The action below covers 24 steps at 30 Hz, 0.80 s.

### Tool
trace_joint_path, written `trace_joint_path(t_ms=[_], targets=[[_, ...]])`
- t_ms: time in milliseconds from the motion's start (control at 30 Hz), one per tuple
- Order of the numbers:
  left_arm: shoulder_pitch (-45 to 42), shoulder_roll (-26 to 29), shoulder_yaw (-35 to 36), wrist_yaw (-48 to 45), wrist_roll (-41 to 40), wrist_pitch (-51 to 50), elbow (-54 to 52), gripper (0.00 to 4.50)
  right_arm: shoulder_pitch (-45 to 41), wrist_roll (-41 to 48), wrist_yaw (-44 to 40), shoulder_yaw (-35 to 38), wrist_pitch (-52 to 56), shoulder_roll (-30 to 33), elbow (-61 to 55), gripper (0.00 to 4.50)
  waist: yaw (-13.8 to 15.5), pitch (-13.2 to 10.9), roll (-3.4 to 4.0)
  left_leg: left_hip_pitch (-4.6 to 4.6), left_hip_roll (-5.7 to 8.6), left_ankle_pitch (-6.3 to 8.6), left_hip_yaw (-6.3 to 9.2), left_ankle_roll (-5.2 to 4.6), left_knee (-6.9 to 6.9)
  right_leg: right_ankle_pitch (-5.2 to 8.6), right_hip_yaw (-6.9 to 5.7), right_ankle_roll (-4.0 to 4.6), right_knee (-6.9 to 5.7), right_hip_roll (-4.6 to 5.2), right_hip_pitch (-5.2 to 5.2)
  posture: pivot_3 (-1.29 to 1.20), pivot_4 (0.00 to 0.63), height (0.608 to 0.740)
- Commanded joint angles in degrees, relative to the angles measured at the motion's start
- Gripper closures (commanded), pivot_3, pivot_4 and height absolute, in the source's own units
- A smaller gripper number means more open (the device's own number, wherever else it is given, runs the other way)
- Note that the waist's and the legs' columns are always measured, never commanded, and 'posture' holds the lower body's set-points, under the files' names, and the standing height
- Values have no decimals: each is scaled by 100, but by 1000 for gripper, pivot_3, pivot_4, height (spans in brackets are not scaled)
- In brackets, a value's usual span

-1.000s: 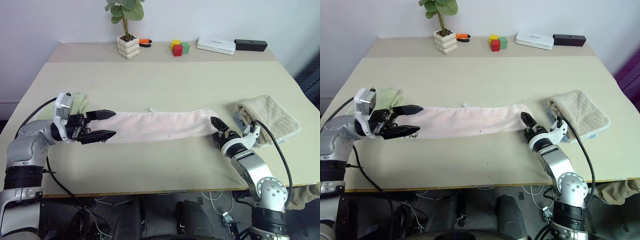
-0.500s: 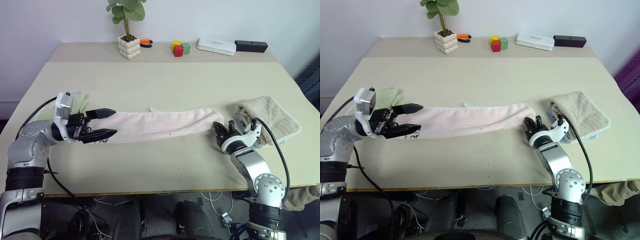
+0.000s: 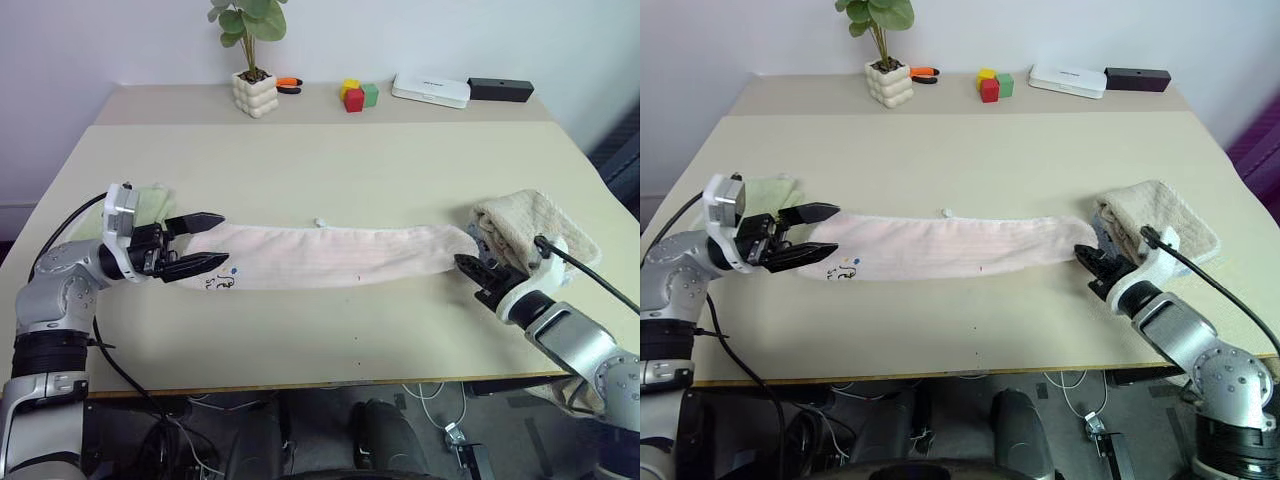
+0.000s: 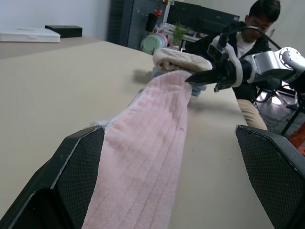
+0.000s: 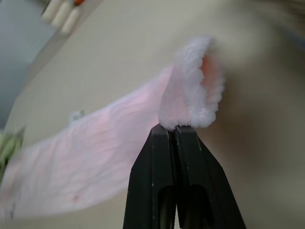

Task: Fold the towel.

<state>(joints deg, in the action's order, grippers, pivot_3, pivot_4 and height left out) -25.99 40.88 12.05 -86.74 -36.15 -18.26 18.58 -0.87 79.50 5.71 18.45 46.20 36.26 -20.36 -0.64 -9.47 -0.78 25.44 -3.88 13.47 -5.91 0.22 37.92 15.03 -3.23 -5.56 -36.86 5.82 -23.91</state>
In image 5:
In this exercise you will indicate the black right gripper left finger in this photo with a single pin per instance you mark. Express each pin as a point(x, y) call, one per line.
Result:
point(152, 176)

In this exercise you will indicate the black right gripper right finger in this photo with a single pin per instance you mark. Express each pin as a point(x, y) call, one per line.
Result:
point(202, 176)

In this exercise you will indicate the pink fuzzy sock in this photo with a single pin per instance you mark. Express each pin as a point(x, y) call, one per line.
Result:
point(78, 155)

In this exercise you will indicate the green and white object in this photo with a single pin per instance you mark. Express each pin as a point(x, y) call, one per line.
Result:
point(8, 146)

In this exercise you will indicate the cream cylindrical bottle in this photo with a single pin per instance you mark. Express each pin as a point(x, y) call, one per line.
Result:
point(70, 21)
point(52, 8)
point(61, 13)

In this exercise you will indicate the orange object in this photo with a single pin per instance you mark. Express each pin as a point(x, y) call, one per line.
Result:
point(78, 2)

